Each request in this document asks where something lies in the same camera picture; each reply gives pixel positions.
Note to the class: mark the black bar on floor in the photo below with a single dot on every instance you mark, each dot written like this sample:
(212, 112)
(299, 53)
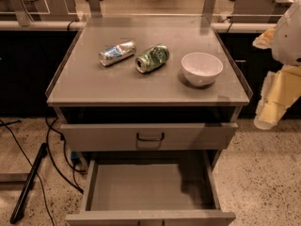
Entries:
(19, 207)

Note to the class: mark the crushed silver blue can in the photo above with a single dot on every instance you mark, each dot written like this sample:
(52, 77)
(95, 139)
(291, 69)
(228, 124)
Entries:
(117, 53)

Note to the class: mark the grey drawer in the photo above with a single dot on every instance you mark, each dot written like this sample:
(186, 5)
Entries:
(148, 136)
(173, 188)

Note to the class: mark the white bowl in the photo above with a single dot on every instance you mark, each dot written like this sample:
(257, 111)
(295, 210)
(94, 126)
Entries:
(201, 69)

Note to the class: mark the grey drawer cabinet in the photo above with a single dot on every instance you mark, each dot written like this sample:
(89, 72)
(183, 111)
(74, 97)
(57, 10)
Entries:
(86, 92)

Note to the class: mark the crushed green can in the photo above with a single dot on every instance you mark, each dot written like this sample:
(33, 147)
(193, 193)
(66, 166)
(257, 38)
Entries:
(152, 58)

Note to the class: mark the grey top drawer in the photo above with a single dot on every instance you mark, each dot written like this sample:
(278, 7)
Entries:
(148, 136)

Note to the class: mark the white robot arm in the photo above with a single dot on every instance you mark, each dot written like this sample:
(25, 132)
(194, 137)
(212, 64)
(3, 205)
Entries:
(291, 18)

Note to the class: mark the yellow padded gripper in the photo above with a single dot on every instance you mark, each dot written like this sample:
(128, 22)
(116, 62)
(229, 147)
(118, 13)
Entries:
(289, 38)

